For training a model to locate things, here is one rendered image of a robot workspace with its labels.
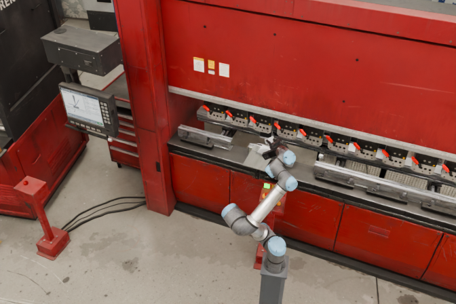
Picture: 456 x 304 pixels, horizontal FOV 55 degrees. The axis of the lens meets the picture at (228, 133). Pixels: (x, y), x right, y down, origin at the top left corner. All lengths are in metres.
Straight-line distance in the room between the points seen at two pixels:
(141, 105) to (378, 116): 1.82
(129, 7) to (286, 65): 1.16
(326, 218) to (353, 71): 1.32
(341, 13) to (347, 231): 1.82
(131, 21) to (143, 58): 0.28
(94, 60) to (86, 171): 2.18
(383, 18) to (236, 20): 0.95
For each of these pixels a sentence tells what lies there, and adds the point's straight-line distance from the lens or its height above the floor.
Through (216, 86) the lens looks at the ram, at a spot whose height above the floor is 1.50.
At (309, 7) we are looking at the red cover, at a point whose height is 2.25.
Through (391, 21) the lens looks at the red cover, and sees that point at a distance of 2.83.
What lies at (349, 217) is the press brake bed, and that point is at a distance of 3.69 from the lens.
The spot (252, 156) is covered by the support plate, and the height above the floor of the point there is 1.00.
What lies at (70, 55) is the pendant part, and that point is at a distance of 3.25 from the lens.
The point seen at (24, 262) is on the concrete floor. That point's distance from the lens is 4.44.
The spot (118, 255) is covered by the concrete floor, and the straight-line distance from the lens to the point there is 4.22.
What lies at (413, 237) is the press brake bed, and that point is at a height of 0.62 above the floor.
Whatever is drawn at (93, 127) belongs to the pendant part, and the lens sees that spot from 3.49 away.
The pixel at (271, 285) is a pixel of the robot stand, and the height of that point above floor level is 0.65.
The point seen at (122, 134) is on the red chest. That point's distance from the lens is 4.56.
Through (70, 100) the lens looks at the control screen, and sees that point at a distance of 3.49.
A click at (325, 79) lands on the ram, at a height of 1.76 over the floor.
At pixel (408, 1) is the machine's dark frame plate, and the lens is 3.01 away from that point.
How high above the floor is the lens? 3.33
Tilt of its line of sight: 38 degrees down
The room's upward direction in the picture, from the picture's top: straight up
